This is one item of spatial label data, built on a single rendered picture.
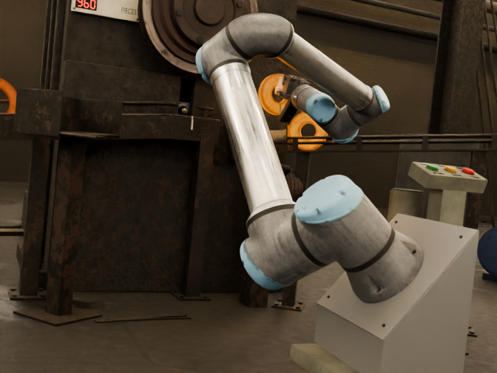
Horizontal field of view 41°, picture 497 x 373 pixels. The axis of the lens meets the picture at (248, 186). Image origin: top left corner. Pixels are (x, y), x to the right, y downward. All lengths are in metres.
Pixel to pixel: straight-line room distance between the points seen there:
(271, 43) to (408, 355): 0.88
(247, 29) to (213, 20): 0.73
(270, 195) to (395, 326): 0.43
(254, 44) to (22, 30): 6.96
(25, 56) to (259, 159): 7.09
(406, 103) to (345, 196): 9.21
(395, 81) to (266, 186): 8.96
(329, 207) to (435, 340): 0.37
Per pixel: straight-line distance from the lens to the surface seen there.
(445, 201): 2.23
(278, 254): 1.54
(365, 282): 1.54
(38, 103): 2.12
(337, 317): 1.64
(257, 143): 1.68
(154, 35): 2.55
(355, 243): 1.48
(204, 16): 2.52
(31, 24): 8.67
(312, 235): 1.49
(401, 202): 2.32
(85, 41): 2.65
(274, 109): 2.48
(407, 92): 10.65
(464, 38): 6.66
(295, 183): 2.57
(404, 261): 1.53
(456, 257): 1.52
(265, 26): 1.82
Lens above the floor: 0.58
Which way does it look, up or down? 2 degrees down
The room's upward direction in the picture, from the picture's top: 6 degrees clockwise
